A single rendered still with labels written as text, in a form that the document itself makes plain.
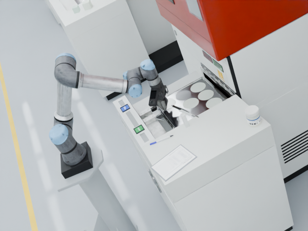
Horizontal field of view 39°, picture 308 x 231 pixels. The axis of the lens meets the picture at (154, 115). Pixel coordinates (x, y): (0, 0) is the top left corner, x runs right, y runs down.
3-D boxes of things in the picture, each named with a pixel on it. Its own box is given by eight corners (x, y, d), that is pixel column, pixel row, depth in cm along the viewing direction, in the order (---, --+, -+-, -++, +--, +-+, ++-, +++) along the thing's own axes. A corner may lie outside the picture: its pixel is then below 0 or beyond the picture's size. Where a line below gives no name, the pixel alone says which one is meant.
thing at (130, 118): (132, 110, 297) (124, 95, 289) (163, 156, 254) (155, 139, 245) (120, 117, 296) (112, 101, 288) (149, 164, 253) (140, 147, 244)
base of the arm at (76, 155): (67, 169, 265) (58, 159, 259) (63, 155, 277) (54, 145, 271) (88, 156, 265) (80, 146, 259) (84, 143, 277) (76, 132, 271)
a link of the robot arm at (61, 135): (58, 156, 261) (46, 140, 253) (59, 141, 272) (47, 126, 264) (76, 148, 259) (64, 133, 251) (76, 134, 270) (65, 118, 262)
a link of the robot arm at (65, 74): (53, 73, 227) (145, 85, 239) (55, 62, 236) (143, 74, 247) (51, 91, 234) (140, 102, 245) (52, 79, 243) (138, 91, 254)
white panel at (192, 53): (186, 57, 324) (170, 10, 300) (244, 110, 259) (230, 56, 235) (183, 59, 323) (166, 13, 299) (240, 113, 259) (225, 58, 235)
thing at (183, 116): (192, 119, 246) (186, 102, 238) (195, 123, 243) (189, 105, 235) (183, 125, 246) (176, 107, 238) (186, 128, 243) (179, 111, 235)
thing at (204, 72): (206, 77, 293) (202, 65, 287) (240, 108, 258) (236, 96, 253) (203, 78, 293) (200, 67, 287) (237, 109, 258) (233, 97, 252)
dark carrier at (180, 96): (202, 79, 285) (201, 78, 284) (228, 103, 258) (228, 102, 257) (156, 104, 281) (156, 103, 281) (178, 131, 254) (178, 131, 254)
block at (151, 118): (155, 117, 274) (153, 113, 272) (157, 119, 271) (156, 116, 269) (144, 123, 273) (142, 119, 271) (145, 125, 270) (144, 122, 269)
